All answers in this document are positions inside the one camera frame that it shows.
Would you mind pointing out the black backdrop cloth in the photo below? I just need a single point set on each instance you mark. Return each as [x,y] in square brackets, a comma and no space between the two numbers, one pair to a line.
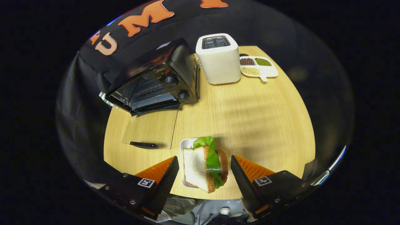
[259,28]

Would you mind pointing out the white divided bean dish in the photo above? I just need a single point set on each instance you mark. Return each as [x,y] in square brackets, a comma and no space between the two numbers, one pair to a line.
[270,71]

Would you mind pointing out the lettuce sandwich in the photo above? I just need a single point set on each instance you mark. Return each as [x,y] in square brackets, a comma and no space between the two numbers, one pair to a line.
[197,165]

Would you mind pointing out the grey equipment base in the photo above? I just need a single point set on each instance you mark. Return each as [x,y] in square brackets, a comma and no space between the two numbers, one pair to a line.
[225,211]

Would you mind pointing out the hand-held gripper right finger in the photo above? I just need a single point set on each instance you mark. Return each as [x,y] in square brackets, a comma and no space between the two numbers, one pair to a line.
[245,187]

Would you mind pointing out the white pop-up toaster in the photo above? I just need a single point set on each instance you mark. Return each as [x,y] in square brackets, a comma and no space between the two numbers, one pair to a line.
[220,67]

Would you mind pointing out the person's grey clothing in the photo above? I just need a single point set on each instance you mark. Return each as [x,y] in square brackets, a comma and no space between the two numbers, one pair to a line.
[178,206]

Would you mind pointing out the white rectangular plate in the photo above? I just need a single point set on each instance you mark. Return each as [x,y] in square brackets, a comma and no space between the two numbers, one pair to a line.
[186,145]

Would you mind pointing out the black toaster oven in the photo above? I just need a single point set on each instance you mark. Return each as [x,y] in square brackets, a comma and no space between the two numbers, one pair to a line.
[175,62]

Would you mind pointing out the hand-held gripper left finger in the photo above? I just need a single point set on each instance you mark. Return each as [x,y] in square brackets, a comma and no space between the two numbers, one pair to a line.
[164,186]

